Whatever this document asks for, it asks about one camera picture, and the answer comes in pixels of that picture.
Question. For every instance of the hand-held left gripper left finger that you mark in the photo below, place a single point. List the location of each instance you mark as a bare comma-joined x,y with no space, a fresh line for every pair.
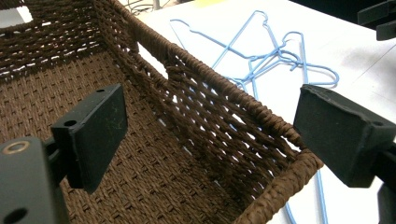
93,137

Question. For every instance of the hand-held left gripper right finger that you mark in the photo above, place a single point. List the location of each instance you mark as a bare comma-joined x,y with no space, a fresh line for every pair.
339,137

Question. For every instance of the brown woven basket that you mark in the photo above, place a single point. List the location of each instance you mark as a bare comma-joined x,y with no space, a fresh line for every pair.
155,174

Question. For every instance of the grey metal stand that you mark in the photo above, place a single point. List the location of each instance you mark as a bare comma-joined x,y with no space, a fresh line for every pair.
156,3

